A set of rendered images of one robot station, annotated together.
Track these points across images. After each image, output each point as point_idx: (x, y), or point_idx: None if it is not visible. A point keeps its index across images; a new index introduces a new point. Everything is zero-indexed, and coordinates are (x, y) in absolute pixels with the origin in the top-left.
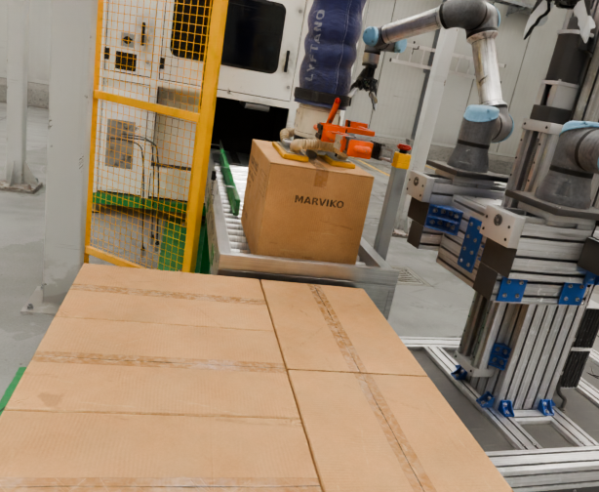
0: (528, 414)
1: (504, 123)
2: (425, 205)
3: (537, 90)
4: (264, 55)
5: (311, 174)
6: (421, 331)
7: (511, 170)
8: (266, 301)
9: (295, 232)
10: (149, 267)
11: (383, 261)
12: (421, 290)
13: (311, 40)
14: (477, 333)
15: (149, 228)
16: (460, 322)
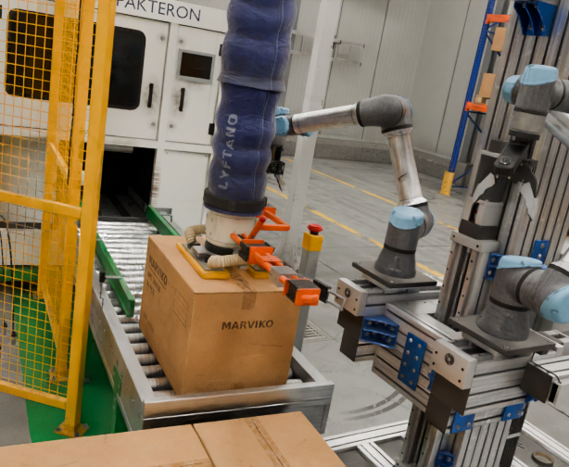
0: None
1: (427, 222)
2: (360, 317)
3: (398, 70)
4: (123, 89)
5: (238, 297)
6: (337, 406)
7: (443, 281)
8: (211, 460)
9: (222, 360)
10: (11, 372)
11: (312, 367)
12: (325, 347)
13: (223, 145)
14: (419, 441)
15: None
16: (373, 384)
